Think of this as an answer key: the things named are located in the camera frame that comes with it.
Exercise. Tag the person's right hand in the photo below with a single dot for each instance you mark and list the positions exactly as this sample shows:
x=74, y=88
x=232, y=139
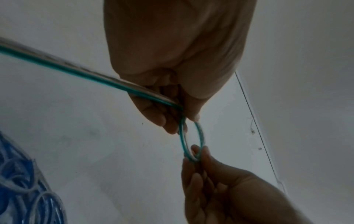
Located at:
x=229, y=192

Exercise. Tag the person's left hand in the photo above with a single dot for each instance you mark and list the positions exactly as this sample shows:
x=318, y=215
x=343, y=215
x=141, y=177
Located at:
x=177, y=43

